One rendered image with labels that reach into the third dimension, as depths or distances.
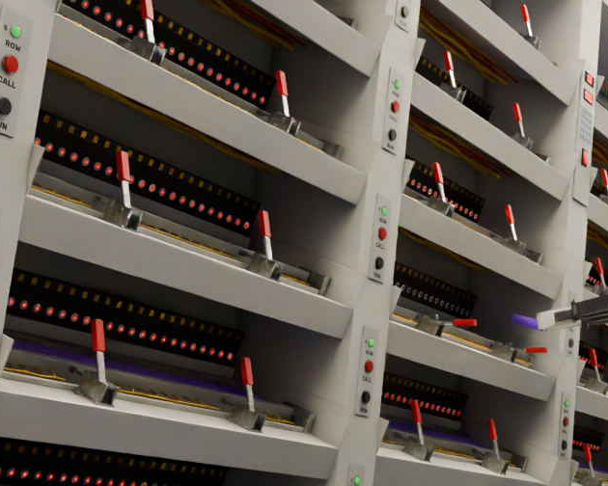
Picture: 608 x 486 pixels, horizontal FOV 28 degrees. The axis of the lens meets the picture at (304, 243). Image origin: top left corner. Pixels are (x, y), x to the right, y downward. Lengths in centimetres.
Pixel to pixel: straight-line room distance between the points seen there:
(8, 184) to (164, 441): 36
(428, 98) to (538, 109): 57
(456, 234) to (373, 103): 31
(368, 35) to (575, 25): 76
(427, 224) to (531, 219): 53
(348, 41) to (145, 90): 43
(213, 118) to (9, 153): 33
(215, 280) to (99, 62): 30
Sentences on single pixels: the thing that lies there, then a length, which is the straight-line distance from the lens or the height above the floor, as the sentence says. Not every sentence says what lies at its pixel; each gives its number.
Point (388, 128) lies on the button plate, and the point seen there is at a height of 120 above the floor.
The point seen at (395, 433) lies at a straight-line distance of 190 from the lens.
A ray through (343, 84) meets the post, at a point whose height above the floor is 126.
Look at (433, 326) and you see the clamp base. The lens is 188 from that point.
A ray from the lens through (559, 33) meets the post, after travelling 247.
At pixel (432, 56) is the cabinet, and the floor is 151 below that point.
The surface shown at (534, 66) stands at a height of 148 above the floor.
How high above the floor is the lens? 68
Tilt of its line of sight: 12 degrees up
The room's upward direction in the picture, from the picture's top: 7 degrees clockwise
